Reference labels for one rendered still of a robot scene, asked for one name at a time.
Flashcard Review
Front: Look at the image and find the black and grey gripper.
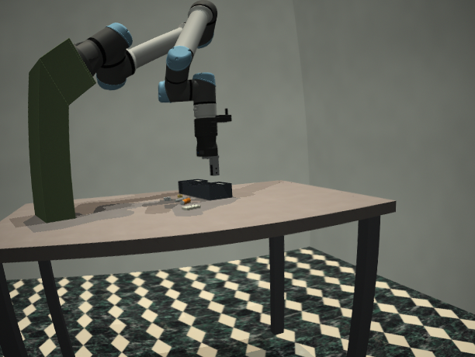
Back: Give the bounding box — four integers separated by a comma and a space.
193, 104, 232, 176

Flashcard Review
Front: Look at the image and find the dark grey rack of bins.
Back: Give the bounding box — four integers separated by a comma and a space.
178, 179, 233, 200

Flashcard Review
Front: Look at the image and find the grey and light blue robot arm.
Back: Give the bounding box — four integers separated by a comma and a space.
74, 0, 217, 106

